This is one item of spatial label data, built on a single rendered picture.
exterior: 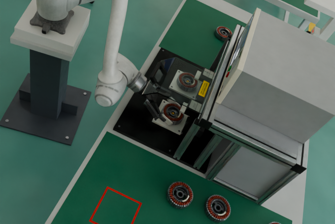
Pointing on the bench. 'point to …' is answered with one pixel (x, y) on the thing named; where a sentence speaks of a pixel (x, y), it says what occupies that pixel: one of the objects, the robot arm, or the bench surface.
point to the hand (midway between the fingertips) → (172, 112)
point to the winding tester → (281, 78)
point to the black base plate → (145, 124)
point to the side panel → (250, 174)
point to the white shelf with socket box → (321, 2)
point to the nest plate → (170, 124)
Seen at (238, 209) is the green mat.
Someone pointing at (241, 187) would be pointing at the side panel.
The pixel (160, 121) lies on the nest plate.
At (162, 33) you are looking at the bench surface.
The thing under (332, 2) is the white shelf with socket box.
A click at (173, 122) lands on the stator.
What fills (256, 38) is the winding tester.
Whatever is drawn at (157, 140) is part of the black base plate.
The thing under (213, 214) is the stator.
